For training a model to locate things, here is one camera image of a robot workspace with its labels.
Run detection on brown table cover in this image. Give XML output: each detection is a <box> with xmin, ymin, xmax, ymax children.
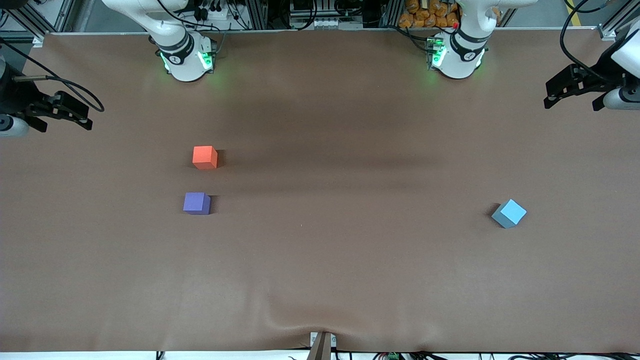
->
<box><xmin>0</xmin><ymin>30</ymin><xmax>640</xmax><ymax>353</ymax></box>

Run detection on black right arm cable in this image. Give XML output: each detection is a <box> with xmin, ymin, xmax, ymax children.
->
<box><xmin>0</xmin><ymin>37</ymin><xmax>105</xmax><ymax>113</ymax></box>

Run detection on white power strip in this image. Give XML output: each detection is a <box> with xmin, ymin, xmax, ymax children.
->
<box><xmin>195</xmin><ymin>0</ymin><xmax>236</xmax><ymax>22</ymax></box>

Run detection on light blue foam block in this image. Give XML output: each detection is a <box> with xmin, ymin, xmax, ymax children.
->
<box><xmin>491</xmin><ymin>198</ymin><xmax>528</xmax><ymax>230</ymax></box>

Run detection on orange foam block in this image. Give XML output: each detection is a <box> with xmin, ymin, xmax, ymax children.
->
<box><xmin>192</xmin><ymin>145</ymin><xmax>219</xmax><ymax>170</ymax></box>

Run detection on purple foam block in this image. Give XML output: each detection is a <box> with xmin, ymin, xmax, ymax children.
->
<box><xmin>183</xmin><ymin>192</ymin><xmax>212</xmax><ymax>216</ymax></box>

